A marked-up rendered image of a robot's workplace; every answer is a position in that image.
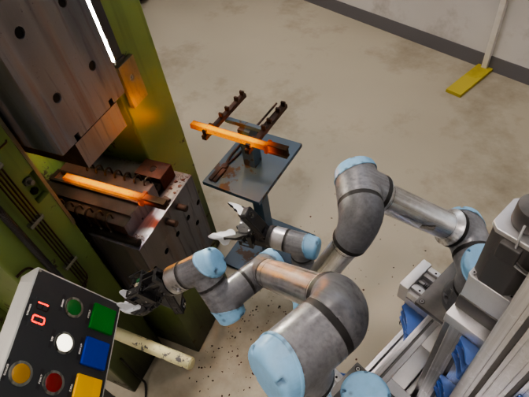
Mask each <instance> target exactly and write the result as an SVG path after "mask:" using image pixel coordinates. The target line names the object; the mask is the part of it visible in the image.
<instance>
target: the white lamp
mask: <svg viewBox="0 0 529 397"><path fill-rule="evenodd" d="M57 347H58V348H59V349H60V350H61V351H69V350H70V349H71V347H72V338H71V337H70V336H69V335H67V334H62V335H60V336H59V337H58V338H57Z"/></svg>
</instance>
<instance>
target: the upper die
mask: <svg viewBox="0 0 529 397"><path fill-rule="evenodd" d="M109 104H110V108H109V109H108V110H107V111H106V112H105V113H104V114H103V115H102V116H101V117H100V118H99V119H98V120H97V121H96V122H95V123H94V124H93V125H92V126H91V128H90V129H89V130H88V131H87V132H86V133H85V134H84V135H83V136H82V137H81V138H80V137H76V136H75V138H76V141H77V142H76V143H75V144H74V145H73V146H72V147H71V148H70V149H69V150H68V152H67V153H66V154H65V155H63V156H61V155H58V154H52V153H49V152H46V151H42V150H37V149H34V148H30V147H25V146H22V148H23V149H24V151H25V152H28V153H31V154H37V155H40V156H43V157H47V158H52V159H55V160H58V161H64V162H68V163H71V164H74V165H79V166H83V167H86V168H90V167H91V166H92V165H93V164H94V162H95V161H96V160H97V159H98V158H99V157H100V155H101V154H102V153H103V152H104V151H105V150H106V149H107V147H108V146H109V145H110V144H111V143H112V142H113V140H114V139H115V138H116V137H117V136H118V135H119V134H120V133H121V132H122V131H123V130H124V129H125V128H126V127H127V124H126V122H125V120H124V118H123V115H122V113H121V111H120V109H119V106H118V105H117V102H114V103H109Z"/></svg>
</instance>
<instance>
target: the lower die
mask: <svg viewBox="0 0 529 397"><path fill-rule="evenodd" d="M59 172H63V173H70V174H73V175H77V176H81V177H85V178H88V179H91V180H97V181H99V182H103V183H106V184H111V185H114V186H118V187H122V188H126V189H128V190H132V191H137V192H140V193H143V192H144V191H147V192H148V194H149V195H154V196H157V197H159V195H158V193H157V190H156V188H155V186H154V184H150V183H147V182H146V186H143V181H140V180H135V184H134V183H133V179H132V178H128V177H125V179H126V180H125V181H124V179H123V176H119V175H116V179H115V178H114V177H113V174H112V173H106V175H107V176H105V175H104V171H101V170H97V172H98V173H95V171H94V169H92V168H88V171H86V167H83V166H79V165H74V164H71V163H68V162H66V163H65V164H64V165H63V166H62V167H61V168H60V169H57V171H56V172H55V173H54V174H53V175H52V176H51V177H50V178H49V179H50V181H49V182H48V184H49V185H50V187H51V188H52V190H53V191H54V193H55V194H56V196H57V197H58V198H59V199H63V200H64V202H65V204H66V203H67V202H72V203H73V204H74V207H72V205H71V204H68V205H67V210H68V212H69V213H70V214H71V215H72V217H73V218H75V219H77V220H79V219H78V217H77V216H76V215H75V213H74V209H75V207H76V206H77V205H79V204H80V205H82V206H83V208H84V210H82V209H81V207H80V206H79V207H78V208H77V209H76V212H77V213H78V215H79V216H80V218H81V219H82V220H83V221H85V222H87V223H89V222H88V221H87V219H86V218H85V216H84V211H85V209H86V208H88V207H90V208H92V210H93V211H94V212H93V213H92V212H91V210H88V211H87V217H88V218H89V220H90V221H91V223H92V224H95V225H97V226H98V224H97V222H96V221H95V219H94V214H95V213H96V212H97V211H98V210H101V211H102V212H103V213H104V215H103V216H102V215H101V214H100V213H98V214H97V219H98V221H99V223H100V225H101V226H102V227H103V228H108V227H107V225H106V224H105V222H104V219H105V216H106V214H108V213H111V214H112V215H113V216H114V218H113V219H112V218H111V216H108V217H107V222H108V224H109V226H110V228H111V229H112V230H113V231H116V232H120V233H123V234H125V235H129V236H133V235H134V233H135V232H136V230H137V229H138V227H139V226H140V225H141V223H142V222H143V221H144V219H145V217H146V216H147V215H148V213H149V212H150V211H151V210H152V208H153V207H152V206H148V205H144V206H140V204H139V201H137V200H134V199H131V198H126V197H123V196H119V195H115V194H111V193H109V192H105V191H100V190H97V189H94V188H91V187H86V186H83V185H80V184H74V183H72V182H68V181H65V180H60V179H57V178H54V177H55V176H56V175H57V174H58V173H59ZM62 204H63V203H62ZM65 204H63V205H65ZM142 218H143V220H142Z"/></svg>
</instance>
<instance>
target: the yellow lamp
mask: <svg viewBox="0 0 529 397"><path fill-rule="evenodd" d="M30 375H31V370H30V368H29V367H28V365H26V364H24V363H20V364H17V365H15V366H14V367H13V370H12V378H13V380H14V381H15V382H16V383H18V384H22V383H24V382H26V381H27V380H28V379H29V377H30Z"/></svg>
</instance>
